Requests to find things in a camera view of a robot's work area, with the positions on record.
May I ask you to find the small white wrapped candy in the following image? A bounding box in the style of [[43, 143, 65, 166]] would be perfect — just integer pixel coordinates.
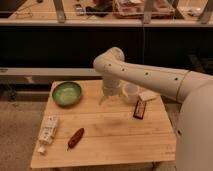
[[37, 146, 46, 155]]

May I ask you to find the green ceramic bowl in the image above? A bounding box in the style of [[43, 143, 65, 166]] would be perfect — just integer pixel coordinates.
[[52, 82, 82, 107]]

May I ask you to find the dark chocolate bar box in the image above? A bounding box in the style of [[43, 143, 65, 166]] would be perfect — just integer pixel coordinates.
[[133, 100, 146, 119]]

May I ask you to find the wooden table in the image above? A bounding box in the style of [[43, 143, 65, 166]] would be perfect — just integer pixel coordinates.
[[31, 80, 176, 169]]

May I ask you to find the white plastic cup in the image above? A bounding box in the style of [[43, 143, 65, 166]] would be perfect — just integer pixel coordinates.
[[122, 83, 140, 104]]

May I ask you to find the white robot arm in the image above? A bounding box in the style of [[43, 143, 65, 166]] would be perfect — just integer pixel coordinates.
[[93, 47, 213, 171]]

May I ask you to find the red pepper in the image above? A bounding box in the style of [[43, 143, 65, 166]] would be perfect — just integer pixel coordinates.
[[68, 128, 84, 148]]

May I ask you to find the white snack packet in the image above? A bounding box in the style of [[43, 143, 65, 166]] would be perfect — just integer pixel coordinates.
[[39, 116, 59, 145]]

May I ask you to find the white small box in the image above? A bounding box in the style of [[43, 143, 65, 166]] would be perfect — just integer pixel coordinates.
[[139, 90, 157, 102]]

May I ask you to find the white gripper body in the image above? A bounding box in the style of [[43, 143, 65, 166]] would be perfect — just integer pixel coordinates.
[[102, 76, 121, 96]]

